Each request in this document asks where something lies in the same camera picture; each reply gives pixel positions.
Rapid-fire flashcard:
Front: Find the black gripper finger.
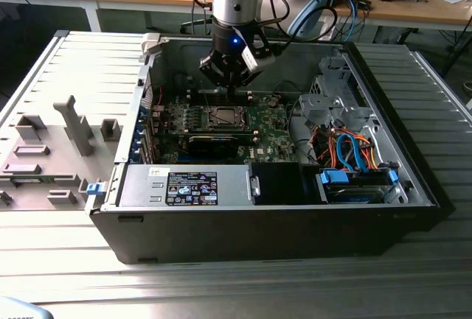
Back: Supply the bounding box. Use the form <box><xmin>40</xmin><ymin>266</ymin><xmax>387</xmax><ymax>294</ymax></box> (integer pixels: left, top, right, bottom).
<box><xmin>232</xmin><ymin>63</ymin><xmax>260</xmax><ymax>97</ymax></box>
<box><xmin>198</xmin><ymin>49</ymin><xmax>234</xmax><ymax>97</ymax></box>

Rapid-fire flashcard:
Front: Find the metal socket cover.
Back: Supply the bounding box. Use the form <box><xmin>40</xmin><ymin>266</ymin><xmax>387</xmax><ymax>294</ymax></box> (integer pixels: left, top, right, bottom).
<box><xmin>208</xmin><ymin>105</ymin><xmax>247</xmax><ymax>129</ymax></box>

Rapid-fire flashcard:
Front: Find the silver CPU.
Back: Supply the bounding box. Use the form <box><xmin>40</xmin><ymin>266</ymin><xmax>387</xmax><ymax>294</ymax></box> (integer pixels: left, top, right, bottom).
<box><xmin>216</xmin><ymin>109</ymin><xmax>237</xmax><ymax>125</ymax></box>

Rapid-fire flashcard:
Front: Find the green motherboard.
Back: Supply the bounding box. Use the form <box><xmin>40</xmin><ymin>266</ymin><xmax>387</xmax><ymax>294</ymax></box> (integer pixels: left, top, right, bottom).
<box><xmin>156</xmin><ymin>90</ymin><xmax>298</xmax><ymax>165</ymax></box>

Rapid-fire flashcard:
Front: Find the pale case release latch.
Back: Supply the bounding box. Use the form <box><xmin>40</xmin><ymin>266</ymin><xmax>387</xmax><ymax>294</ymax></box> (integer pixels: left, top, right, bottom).
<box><xmin>141</xmin><ymin>32</ymin><xmax>164</xmax><ymax>57</ymax></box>

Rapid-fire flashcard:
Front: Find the black graphics card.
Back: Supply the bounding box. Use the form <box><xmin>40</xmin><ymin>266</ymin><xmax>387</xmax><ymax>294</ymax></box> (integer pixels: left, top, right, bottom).
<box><xmin>160</xmin><ymin>127</ymin><xmax>260</xmax><ymax>160</ymax></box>

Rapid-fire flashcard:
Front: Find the grey metal drive cage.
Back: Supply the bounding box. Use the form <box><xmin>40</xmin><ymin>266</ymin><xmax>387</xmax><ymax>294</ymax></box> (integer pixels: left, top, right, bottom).
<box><xmin>297</xmin><ymin>55</ymin><xmax>374</xmax><ymax>133</ymax></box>

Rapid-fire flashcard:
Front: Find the grey power supply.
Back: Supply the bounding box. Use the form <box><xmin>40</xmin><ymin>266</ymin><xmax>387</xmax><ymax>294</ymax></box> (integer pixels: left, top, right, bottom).
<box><xmin>117</xmin><ymin>164</ymin><xmax>254</xmax><ymax>208</ymax></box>

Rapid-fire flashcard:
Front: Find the black PC case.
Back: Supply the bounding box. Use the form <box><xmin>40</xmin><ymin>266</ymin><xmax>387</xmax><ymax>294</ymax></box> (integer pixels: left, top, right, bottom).
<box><xmin>89</xmin><ymin>33</ymin><xmax>455</xmax><ymax>265</ymax></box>

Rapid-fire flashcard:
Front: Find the hard disk in blue carrier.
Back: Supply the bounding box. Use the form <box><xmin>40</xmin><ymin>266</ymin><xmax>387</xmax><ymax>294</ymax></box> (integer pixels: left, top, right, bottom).
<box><xmin>316</xmin><ymin>166</ymin><xmax>402</xmax><ymax>205</ymax></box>

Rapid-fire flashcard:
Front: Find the blue plastic latch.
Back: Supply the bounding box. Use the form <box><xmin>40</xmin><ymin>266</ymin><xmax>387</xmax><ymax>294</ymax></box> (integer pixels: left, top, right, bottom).
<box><xmin>84</xmin><ymin>181</ymin><xmax>105</xmax><ymax>197</ymax></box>

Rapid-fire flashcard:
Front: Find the grey parts rack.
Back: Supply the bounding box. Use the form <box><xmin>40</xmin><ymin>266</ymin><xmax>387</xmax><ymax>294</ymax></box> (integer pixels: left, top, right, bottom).
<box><xmin>0</xmin><ymin>94</ymin><xmax>123</xmax><ymax>212</ymax></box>

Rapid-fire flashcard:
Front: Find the pale blue teach pendant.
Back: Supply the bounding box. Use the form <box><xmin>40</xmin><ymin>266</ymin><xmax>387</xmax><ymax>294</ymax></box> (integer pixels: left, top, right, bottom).
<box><xmin>0</xmin><ymin>295</ymin><xmax>51</xmax><ymax>319</ymax></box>

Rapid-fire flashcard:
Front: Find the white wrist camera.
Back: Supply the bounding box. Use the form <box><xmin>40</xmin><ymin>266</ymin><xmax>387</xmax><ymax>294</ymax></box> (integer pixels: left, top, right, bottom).
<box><xmin>240</xmin><ymin>27</ymin><xmax>278</xmax><ymax>76</ymax></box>

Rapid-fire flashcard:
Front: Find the black camera cable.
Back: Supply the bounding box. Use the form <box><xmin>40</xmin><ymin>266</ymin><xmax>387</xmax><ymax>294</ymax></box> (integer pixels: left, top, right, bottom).
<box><xmin>257</xmin><ymin>4</ymin><xmax>339</xmax><ymax>57</ymax></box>

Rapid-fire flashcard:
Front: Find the blue hanging cable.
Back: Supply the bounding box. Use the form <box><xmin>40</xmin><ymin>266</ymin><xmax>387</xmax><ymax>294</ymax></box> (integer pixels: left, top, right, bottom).
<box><xmin>343</xmin><ymin>0</ymin><xmax>362</xmax><ymax>39</ymax></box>

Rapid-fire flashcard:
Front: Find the blue data wire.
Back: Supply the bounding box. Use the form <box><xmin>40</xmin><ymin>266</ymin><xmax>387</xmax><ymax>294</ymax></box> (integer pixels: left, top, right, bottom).
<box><xmin>336</xmin><ymin>133</ymin><xmax>367</xmax><ymax>172</ymax></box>

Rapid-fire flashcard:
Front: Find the orange wire bundle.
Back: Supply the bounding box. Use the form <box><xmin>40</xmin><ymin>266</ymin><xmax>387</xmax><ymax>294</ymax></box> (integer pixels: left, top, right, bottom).
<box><xmin>313</xmin><ymin>130</ymin><xmax>381</xmax><ymax>171</ymax></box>

